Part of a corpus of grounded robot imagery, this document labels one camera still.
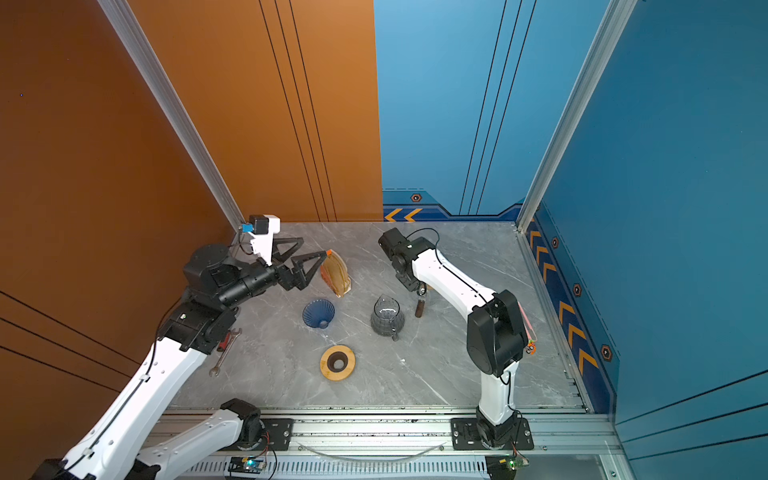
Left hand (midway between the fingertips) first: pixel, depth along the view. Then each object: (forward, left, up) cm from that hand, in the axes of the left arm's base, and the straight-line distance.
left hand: (313, 245), depth 62 cm
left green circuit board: (-35, +17, -40) cm, 56 cm away
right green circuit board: (-35, -44, -39) cm, 68 cm away
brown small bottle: (+4, -25, -33) cm, 41 cm away
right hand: (+11, -25, -25) cm, 37 cm away
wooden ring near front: (-11, -1, -39) cm, 40 cm away
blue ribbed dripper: (+2, +6, -34) cm, 34 cm away
